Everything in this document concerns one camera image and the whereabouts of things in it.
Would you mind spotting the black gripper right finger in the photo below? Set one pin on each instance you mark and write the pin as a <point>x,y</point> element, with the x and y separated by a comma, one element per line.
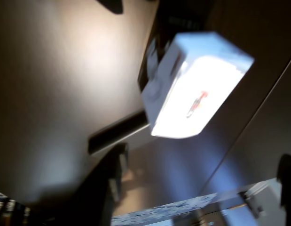
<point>289,179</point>

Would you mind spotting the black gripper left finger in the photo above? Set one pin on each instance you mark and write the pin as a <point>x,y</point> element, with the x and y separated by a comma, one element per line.
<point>98,193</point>

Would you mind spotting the white servo box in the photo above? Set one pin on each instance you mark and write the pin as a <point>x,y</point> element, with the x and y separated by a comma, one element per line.
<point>199,94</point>

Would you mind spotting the white boxy device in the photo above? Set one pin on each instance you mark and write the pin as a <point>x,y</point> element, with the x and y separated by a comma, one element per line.
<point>262,197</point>

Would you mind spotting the black flat bar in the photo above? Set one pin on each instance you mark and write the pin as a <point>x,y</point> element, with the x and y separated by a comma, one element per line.
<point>112,136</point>

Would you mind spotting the round patterned white coaster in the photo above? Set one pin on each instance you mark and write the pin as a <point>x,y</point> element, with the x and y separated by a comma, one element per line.
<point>159,212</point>

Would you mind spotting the black white patterned item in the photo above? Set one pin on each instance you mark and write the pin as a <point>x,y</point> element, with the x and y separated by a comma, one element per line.
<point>9,209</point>

